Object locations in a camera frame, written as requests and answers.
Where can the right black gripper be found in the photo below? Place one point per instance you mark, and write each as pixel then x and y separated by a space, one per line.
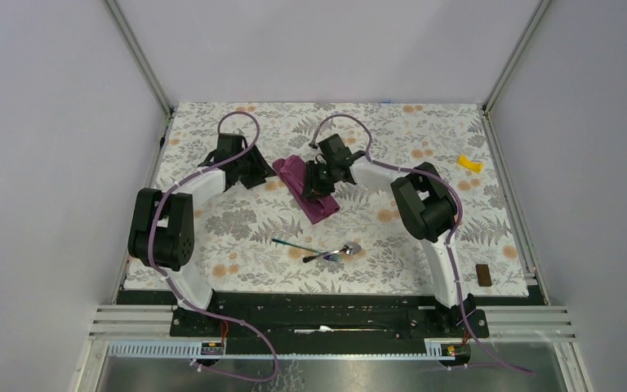
pixel 313 188

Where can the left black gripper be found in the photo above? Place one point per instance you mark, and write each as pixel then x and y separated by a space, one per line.
pixel 260 169

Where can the purple cloth napkin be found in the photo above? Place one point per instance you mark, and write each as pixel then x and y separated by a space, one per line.
pixel 292 172

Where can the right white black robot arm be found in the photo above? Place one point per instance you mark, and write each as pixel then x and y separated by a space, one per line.
pixel 427 205

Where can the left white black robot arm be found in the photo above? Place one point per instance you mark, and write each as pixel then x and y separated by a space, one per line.
pixel 162 233

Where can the floral patterned tablecloth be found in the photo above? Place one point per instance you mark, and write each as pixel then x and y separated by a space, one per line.
pixel 233 231

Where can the iridescent spoon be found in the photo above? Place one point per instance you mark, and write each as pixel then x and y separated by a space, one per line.
pixel 349 249

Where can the iridescent fork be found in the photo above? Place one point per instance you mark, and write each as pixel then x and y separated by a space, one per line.
pixel 308 250

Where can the yellow plastic piece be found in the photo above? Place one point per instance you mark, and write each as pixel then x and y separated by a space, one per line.
pixel 470 165

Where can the dark brown block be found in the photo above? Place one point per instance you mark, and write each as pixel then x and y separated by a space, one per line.
pixel 483 275

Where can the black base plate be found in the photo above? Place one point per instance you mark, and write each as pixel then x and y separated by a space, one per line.
pixel 340 319

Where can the slotted cable duct rail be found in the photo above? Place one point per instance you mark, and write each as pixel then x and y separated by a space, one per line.
pixel 316 347

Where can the left aluminium frame post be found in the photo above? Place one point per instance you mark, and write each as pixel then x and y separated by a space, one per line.
pixel 138 55

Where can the aluminium frame post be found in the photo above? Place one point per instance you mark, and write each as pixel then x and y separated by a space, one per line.
pixel 138 55
pixel 521 45

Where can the right aluminium frame post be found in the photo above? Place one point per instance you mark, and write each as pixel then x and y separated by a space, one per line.
pixel 521 45

